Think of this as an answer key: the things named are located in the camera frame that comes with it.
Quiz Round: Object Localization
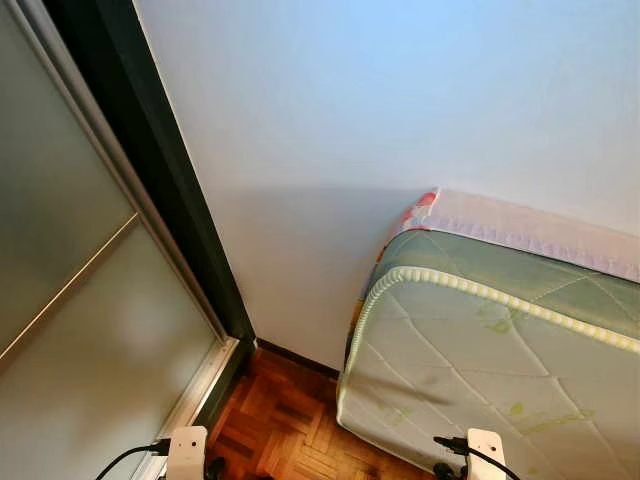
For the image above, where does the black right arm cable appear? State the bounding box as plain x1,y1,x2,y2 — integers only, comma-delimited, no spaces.
433,435,521,480

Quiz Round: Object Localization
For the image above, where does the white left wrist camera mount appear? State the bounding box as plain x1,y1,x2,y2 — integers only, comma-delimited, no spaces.
165,427,209,480

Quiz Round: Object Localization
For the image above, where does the frosted glass wardrobe door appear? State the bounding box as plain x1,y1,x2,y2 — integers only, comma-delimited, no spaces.
0,0,241,480

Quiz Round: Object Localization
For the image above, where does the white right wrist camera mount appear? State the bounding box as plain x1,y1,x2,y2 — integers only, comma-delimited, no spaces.
467,429,507,480

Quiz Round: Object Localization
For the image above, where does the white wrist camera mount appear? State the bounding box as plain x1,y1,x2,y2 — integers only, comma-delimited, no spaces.
467,429,507,480
165,427,209,480

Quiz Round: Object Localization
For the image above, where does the dark wooden baseboard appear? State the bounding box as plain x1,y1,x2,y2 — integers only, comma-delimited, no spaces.
255,340,341,379

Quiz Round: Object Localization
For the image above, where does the dark wardrobe frame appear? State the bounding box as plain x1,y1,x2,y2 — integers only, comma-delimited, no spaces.
45,0,256,433

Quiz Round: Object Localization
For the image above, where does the pink fabric mattress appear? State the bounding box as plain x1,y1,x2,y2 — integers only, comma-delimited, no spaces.
400,188,640,283

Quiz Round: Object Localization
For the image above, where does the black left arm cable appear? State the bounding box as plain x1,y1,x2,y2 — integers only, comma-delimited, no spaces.
95,438,171,480

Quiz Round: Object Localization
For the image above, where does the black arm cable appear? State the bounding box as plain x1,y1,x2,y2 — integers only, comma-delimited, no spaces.
433,435,521,480
95,438,171,480

